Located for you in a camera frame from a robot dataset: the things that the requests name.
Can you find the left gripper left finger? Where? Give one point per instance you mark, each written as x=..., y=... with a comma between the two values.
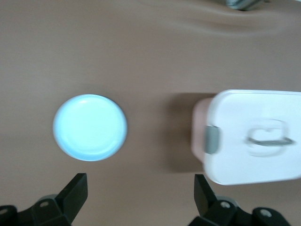
x=70, y=197

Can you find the grey box latch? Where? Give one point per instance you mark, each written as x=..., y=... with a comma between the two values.
x=212, y=140

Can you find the white lidded storage box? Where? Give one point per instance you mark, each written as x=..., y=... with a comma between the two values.
x=235, y=113

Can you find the brown table mat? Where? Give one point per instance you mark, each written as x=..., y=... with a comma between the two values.
x=94, y=47

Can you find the grey metal camera mount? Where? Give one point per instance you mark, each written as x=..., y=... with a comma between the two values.
x=242, y=4

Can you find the light blue round plate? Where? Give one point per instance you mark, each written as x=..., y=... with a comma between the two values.
x=90, y=128

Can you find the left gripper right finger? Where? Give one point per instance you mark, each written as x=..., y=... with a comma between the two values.
x=204, y=197

